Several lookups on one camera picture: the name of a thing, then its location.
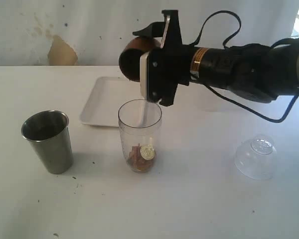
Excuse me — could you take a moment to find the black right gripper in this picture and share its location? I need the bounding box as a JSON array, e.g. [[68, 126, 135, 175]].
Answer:
[[132, 10, 194, 107]]

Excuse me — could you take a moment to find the brown wooden cup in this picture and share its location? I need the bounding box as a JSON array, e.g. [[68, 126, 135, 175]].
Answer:
[[119, 36, 160, 82]]

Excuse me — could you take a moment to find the brown object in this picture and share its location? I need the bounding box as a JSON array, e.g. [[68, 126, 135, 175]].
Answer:
[[127, 144, 156, 173]]

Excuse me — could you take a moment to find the stainless steel cup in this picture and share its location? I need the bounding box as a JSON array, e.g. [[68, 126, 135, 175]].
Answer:
[[21, 110, 74, 174]]

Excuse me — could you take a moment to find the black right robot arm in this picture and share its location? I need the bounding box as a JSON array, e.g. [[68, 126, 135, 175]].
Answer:
[[134, 10, 299, 107]]

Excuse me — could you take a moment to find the clear plastic shaker cup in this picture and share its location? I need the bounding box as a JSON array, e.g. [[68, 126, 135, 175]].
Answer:
[[118, 99, 162, 171]]

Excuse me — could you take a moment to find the clear dome shaker lid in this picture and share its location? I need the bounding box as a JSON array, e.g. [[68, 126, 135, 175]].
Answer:
[[234, 134, 278, 180]]

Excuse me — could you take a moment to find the white rectangular tray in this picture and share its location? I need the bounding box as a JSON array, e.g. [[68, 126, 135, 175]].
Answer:
[[79, 77, 142, 128]]

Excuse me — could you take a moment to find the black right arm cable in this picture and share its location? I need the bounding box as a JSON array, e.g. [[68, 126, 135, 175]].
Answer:
[[191, 10, 299, 123]]

